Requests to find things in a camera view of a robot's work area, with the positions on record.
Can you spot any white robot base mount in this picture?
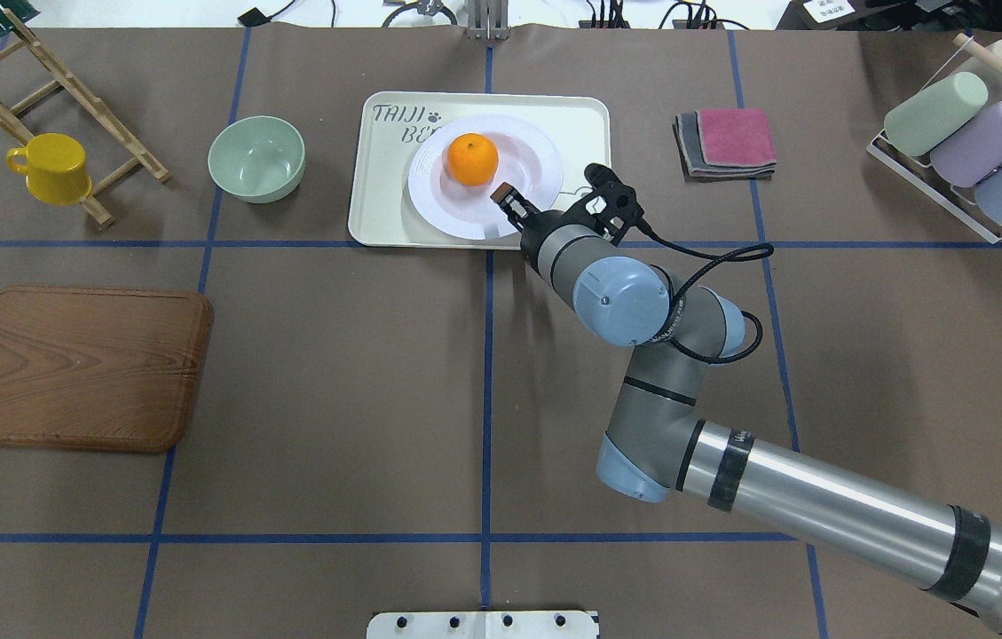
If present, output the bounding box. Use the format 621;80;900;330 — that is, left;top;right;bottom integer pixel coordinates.
366;610;601;638

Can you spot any green cup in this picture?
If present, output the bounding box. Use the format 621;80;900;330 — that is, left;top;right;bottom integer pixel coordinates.
883;72;989;157

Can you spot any white round plate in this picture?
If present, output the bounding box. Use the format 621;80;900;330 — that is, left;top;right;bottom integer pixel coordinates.
406;114;564;241

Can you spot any green bowl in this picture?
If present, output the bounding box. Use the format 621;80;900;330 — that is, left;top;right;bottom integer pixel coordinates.
206;114;306;205

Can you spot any aluminium frame post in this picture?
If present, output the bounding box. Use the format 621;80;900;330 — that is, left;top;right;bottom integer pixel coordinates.
465;0;511;42

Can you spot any white wire cup rack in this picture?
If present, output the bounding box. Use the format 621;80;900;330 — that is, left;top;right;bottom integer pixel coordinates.
866;34;1002;243

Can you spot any yellow mug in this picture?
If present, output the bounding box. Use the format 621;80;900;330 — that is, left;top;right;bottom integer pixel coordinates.
5;132;92;206

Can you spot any pink folded cloth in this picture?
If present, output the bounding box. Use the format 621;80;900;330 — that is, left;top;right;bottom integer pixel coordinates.
697;108;777;169

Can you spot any purple cup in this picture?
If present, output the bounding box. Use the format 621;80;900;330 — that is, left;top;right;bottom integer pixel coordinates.
929;100;1002;187

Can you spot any wooden cutting board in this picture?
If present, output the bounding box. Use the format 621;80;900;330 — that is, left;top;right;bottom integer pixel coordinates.
0;286;214;454

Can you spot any cream bear tray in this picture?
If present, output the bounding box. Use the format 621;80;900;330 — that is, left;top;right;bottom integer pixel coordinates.
348;91;611;250

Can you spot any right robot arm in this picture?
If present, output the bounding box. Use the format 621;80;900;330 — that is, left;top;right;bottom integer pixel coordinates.
492;165;1002;635

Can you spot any grey folded cloth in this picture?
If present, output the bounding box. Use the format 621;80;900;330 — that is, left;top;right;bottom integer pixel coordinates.
674;110;777;179

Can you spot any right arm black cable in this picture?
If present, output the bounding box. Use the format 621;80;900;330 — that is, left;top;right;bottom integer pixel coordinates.
634;226;775;365

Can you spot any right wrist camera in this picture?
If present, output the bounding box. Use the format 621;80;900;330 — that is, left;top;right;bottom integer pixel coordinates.
583;162;645;247

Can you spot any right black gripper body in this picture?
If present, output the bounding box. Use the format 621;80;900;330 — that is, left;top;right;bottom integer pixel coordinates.
514;206;564;242

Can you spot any orange fruit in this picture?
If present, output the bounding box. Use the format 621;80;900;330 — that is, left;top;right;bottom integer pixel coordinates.
445;132;500;187

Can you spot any wooden drying rack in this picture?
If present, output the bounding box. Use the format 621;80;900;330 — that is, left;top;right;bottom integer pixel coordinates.
0;11;170;229

